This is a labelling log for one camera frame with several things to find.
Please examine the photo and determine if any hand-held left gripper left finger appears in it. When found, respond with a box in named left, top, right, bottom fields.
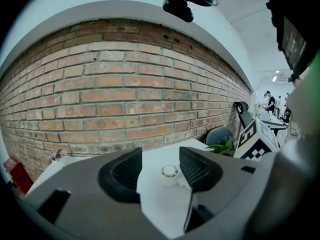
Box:
left=24, top=146, right=166, bottom=240

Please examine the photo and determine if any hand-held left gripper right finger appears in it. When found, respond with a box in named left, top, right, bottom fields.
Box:
left=178, top=146, right=276, bottom=235

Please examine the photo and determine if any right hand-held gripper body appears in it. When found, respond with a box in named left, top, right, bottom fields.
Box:
left=233, top=117, right=280, bottom=161

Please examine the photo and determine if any black office chair with headrest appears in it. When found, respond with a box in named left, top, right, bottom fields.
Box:
left=233, top=100, right=256, bottom=130

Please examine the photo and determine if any green leafy artificial branch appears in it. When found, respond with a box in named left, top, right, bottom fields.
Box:
left=205, top=136, right=236, bottom=156

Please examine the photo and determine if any small pink potted plant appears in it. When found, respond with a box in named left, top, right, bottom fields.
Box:
left=47, top=148, right=69, bottom=163

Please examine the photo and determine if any red box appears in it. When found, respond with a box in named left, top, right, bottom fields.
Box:
left=2, top=156, right=35, bottom=196

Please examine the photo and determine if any black head-mounted camera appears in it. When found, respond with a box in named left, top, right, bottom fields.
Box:
left=162, top=0, right=195, bottom=24

